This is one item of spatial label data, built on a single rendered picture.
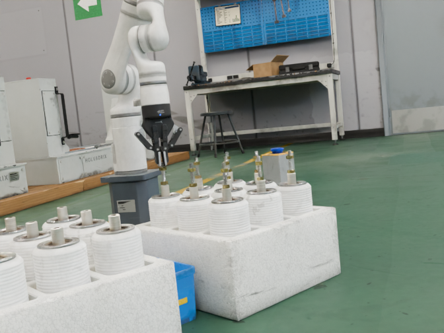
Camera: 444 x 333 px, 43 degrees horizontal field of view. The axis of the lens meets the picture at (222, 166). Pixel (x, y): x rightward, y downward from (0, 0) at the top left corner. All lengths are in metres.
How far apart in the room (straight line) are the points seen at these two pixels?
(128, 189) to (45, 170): 2.34
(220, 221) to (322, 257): 0.32
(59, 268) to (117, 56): 0.80
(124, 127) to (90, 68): 5.89
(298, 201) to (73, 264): 0.64
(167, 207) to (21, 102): 2.71
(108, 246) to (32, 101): 2.98
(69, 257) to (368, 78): 5.64
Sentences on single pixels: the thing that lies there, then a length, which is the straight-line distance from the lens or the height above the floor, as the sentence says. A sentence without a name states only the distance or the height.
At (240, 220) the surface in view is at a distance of 1.28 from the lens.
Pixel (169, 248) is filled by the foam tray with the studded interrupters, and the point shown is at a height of 0.14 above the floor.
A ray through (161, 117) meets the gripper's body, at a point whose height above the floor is 0.46.
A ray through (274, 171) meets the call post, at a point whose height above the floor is 0.26.
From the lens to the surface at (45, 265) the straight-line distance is 1.04.
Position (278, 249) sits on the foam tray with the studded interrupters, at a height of 0.13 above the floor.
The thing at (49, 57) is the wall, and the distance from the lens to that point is 7.90.
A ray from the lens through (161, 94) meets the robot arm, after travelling 1.44.
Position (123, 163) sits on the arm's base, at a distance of 1.69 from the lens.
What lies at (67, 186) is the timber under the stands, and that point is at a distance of 3.87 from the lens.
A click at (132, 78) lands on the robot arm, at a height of 0.58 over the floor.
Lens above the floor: 0.46
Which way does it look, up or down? 6 degrees down
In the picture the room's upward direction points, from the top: 6 degrees counter-clockwise
